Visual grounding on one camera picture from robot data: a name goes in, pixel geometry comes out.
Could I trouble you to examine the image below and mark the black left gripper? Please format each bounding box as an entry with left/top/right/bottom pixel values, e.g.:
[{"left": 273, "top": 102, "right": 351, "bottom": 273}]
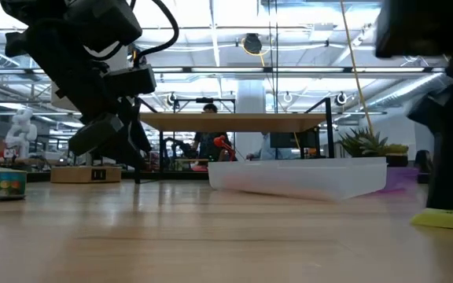
[{"left": 4, "top": 23, "right": 153, "bottom": 169}]

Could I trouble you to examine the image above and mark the yellow-green eraser block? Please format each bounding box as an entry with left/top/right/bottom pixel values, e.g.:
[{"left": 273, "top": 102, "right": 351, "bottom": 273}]
[{"left": 410, "top": 207, "right": 453, "bottom": 233}]

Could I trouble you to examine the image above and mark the purple translucent box lid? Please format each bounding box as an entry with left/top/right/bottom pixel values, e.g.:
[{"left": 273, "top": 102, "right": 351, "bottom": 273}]
[{"left": 375, "top": 167, "right": 422, "bottom": 194}]

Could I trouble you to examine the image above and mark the translucent white plastic box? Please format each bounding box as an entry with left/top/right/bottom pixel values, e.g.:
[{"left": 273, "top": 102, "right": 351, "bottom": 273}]
[{"left": 208, "top": 156, "right": 388, "bottom": 202}]

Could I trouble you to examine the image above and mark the person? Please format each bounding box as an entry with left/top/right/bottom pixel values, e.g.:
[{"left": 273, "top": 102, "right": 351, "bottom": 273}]
[
  {"left": 245, "top": 132, "right": 303, "bottom": 161},
  {"left": 193, "top": 102, "right": 232, "bottom": 162},
  {"left": 414, "top": 149, "right": 432, "bottom": 175}
]

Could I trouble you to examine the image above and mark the white shade wooden base lamp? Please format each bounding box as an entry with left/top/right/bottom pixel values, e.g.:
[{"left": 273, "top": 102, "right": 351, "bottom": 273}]
[{"left": 50, "top": 46, "right": 130, "bottom": 185}]

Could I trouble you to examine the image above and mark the small red articulated object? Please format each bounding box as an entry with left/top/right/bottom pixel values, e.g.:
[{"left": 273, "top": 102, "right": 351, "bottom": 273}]
[{"left": 213, "top": 135, "right": 238, "bottom": 162}]

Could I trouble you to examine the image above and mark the succulent plant in black pot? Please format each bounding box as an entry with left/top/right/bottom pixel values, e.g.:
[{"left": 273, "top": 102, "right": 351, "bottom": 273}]
[{"left": 338, "top": 127, "right": 411, "bottom": 168}]

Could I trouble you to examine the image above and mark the black monitor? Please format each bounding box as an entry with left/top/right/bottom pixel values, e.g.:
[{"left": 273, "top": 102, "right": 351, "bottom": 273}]
[{"left": 269, "top": 131, "right": 319, "bottom": 149}]

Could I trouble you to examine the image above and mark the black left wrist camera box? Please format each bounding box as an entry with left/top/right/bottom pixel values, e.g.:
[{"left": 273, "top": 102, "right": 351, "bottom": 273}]
[{"left": 103, "top": 64, "right": 157, "bottom": 98}]

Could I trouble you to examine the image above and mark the wooden table with black frame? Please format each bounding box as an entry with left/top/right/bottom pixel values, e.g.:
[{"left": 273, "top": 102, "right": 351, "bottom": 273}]
[{"left": 134, "top": 97, "right": 336, "bottom": 185}]

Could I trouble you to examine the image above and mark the silver ventilation duct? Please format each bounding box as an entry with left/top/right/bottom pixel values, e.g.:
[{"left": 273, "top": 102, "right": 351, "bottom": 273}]
[{"left": 362, "top": 72, "right": 450, "bottom": 112}]

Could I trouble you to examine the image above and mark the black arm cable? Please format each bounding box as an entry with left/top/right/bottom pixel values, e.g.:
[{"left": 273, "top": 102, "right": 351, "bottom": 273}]
[{"left": 130, "top": 0, "right": 181, "bottom": 66}]

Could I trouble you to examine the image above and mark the long ceiling light rail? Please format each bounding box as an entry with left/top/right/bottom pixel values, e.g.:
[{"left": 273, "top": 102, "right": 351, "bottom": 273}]
[{"left": 0, "top": 65, "right": 447, "bottom": 75}]

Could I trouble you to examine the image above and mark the yellow hanging cable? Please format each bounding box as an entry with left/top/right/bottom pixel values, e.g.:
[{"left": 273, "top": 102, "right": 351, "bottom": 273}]
[{"left": 339, "top": 0, "right": 375, "bottom": 135}]

